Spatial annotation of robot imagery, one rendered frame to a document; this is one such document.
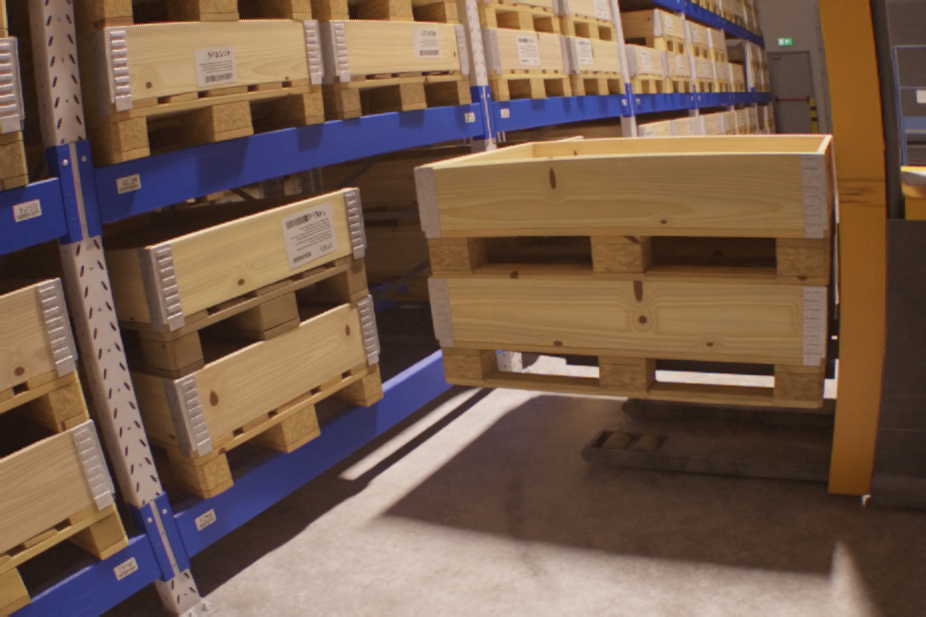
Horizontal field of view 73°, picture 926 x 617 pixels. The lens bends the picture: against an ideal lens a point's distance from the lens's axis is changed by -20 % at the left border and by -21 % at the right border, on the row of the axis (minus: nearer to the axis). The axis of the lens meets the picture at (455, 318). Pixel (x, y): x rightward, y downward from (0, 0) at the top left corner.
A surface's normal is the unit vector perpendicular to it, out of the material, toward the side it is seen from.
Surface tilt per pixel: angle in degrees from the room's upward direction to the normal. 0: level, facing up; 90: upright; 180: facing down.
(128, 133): 90
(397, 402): 90
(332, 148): 90
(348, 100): 90
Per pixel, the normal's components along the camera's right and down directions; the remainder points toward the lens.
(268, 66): 0.85, 0.03
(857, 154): -0.52, 0.29
